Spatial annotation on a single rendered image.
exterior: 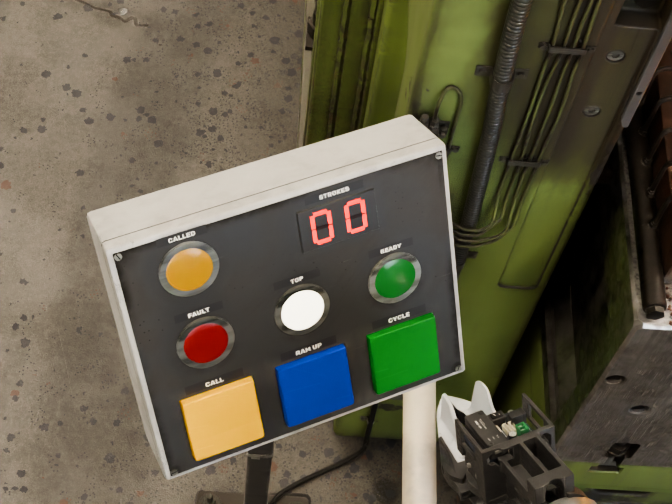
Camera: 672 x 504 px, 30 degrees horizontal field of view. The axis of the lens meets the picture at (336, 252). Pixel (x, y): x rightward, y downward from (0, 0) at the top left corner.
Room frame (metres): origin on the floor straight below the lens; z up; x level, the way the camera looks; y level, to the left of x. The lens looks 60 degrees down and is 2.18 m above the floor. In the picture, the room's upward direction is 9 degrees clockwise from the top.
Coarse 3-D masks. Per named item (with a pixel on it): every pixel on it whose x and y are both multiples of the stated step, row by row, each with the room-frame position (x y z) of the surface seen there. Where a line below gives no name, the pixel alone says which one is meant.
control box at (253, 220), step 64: (384, 128) 0.73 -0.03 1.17; (192, 192) 0.62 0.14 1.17; (256, 192) 0.62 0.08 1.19; (320, 192) 0.63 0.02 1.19; (384, 192) 0.65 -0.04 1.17; (448, 192) 0.68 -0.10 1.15; (128, 256) 0.53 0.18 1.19; (256, 256) 0.57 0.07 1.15; (320, 256) 0.60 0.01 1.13; (384, 256) 0.62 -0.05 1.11; (448, 256) 0.65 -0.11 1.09; (128, 320) 0.50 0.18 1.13; (192, 320) 0.52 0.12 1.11; (256, 320) 0.54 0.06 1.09; (320, 320) 0.56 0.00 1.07; (384, 320) 0.58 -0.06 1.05; (448, 320) 0.61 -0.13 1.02; (192, 384) 0.48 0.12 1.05; (256, 384) 0.50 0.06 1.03
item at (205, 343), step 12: (204, 324) 0.52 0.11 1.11; (216, 324) 0.52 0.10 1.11; (192, 336) 0.51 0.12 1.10; (204, 336) 0.51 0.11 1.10; (216, 336) 0.51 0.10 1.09; (192, 348) 0.50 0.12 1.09; (204, 348) 0.50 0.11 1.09; (216, 348) 0.51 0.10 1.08; (192, 360) 0.49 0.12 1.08; (204, 360) 0.50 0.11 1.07
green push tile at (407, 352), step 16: (416, 320) 0.59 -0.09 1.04; (432, 320) 0.60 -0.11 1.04; (368, 336) 0.57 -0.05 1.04; (384, 336) 0.57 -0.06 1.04; (400, 336) 0.58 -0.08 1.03; (416, 336) 0.58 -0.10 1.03; (432, 336) 0.59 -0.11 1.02; (368, 352) 0.56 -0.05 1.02; (384, 352) 0.56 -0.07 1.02; (400, 352) 0.57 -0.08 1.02; (416, 352) 0.57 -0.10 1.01; (432, 352) 0.58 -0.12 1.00; (384, 368) 0.55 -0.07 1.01; (400, 368) 0.56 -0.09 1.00; (416, 368) 0.56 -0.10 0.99; (432, 368) 0.57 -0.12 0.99; (384, 384) 0.54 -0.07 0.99; (400, 384) 0.55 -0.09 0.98
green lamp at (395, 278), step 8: (392, 264) 0.62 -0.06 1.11; (400, 264) 0.62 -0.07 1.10; (408, 264) 0.62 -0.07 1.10; (384, 272) 0.61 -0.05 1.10; (392, 272) 0.61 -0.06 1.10; (400, 272) 0.62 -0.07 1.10; (408, 272) 0.62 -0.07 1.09; (376, 280) 0.60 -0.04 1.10; (384, 280) 0.60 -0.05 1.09; (392, 280) 0.61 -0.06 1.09; (400, 280) 0.61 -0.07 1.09; (408, 280) 0.61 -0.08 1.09; (376, 288) 0.60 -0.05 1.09; (384, 288) 0.60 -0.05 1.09; (392, 288) 0.60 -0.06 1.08; (400, 288) 0.61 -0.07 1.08; (408, 288) 0.61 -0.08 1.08; (384, 296) 0.60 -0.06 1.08; (392, 296) 0.60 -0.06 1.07
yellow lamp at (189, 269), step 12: (180, 252) 0.55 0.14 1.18; (192, 252) 0.55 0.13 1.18; (204, 252) 0.56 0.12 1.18; (168, 264) 0.54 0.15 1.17; (180, 264) 0.54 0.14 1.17; (192, 264) 0.55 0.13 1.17; (204, 264) 0.55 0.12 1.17; (168, 276) 0.53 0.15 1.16; (180, 276) 0.54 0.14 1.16; (192, 276) 0.54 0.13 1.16; (204, 276) 0.54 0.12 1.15; (180, 288) 0.53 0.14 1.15; (192, 288) 0.53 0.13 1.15
